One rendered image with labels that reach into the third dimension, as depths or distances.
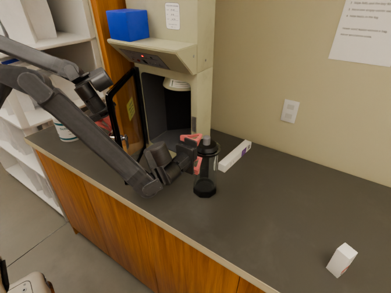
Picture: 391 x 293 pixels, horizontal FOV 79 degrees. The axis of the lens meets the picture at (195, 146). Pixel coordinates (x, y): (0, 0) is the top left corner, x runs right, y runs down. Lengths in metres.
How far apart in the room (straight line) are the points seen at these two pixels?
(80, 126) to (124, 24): 0.41
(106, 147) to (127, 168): 0.08
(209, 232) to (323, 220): 0.44
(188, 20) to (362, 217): 0.96
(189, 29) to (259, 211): 0.71
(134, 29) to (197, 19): 0.22
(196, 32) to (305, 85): 0.58
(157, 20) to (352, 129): 0.93
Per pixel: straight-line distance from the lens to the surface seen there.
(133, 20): 0.92
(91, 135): 0.66
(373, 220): 1.15
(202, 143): 0.89
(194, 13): 0.85
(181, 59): 0.79
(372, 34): 1.14
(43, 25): 2.07
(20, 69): 0.66
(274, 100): 1.26
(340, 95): 1.20
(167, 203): 0.99
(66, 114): 0.66
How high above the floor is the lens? 1.68
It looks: 35 degrees down
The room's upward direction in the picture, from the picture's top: straight up
